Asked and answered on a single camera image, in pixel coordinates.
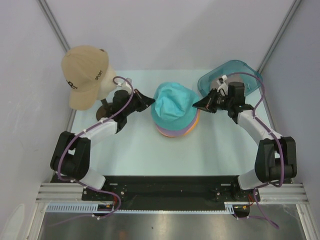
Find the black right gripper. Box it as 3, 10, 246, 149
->
193, 88, 233, 114

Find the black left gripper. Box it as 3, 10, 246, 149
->
123, 88, 154, 117

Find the yellow bucket hat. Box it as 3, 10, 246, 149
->
162, 109, 201, 139

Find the teal hat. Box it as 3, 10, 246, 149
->
151, 82, 200, 131

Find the tan baseball cap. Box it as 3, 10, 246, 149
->
61, 45, 109, 111

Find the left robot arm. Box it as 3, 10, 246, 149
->
50, 89, 155, 200

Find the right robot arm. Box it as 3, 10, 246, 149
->
192, 82, 298, 201

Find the grey hat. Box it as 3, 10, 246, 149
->
210, 74, 244, 90

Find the cream mannequin head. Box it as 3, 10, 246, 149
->
96, 65, 117, 100

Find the teal plastic bin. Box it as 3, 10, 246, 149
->
197, 60, 263, 97

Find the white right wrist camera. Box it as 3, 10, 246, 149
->
217, 75, 228, 96

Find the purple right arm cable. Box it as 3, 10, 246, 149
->
222, 72, 286, 229

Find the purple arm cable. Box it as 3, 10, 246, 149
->
222, 72, 286, 229
56, 76, 134, 191

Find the white slotted cable duct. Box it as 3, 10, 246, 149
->
45, 202, 251, 215

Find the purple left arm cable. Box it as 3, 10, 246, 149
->
56, 76, 134, 191

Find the aluminium frame rail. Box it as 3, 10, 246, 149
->
36, 183, 309, 205

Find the aluminium corner rail right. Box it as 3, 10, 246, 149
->
257, 0, 303, 74

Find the aluminium corner rail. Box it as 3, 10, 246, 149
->
36, 0, 70, 53
257, 0, 303, 74

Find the aluminium corner rail left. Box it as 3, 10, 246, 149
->
36, 0, 70, 53

